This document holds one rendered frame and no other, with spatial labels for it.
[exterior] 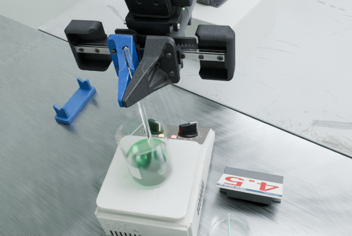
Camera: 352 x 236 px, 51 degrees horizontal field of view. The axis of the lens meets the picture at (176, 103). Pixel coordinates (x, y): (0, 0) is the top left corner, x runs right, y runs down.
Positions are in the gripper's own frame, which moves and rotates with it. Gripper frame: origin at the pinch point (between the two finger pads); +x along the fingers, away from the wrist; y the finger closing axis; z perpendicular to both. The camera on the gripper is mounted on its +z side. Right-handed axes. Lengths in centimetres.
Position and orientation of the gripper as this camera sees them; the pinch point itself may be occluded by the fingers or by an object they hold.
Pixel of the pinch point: (134, 79)
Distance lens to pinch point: 37.2
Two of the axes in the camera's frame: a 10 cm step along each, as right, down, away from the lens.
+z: -1.2, -7.0, -7.0
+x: -2.5, 7.0, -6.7
